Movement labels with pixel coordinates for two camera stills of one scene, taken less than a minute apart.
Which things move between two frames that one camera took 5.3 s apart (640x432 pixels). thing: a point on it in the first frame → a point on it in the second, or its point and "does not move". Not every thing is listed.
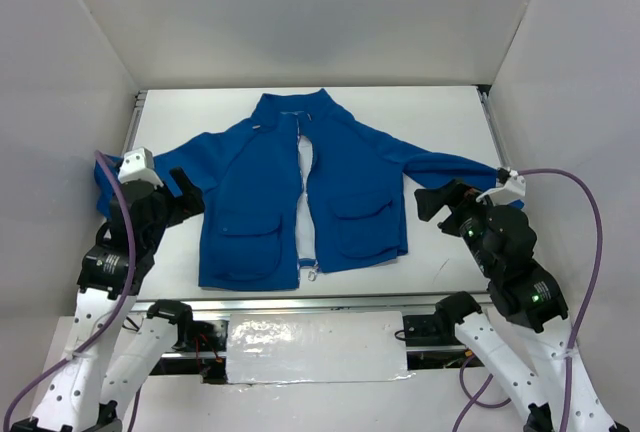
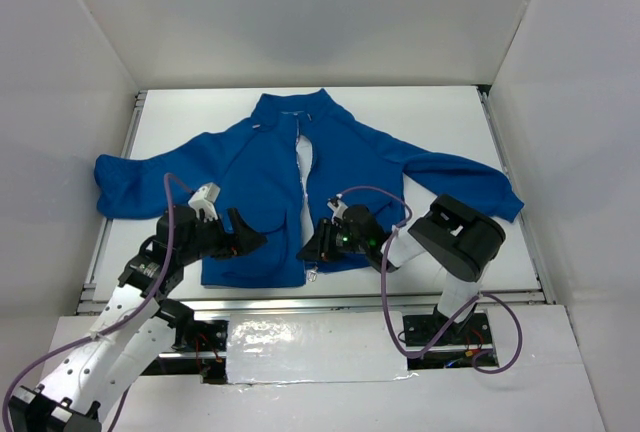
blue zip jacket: (294, 189) does not move
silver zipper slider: (313, 273) does not move
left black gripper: (167, 197) → (228, 234)
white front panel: (316, 347) does not move
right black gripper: (451, 208) → (326, 238)
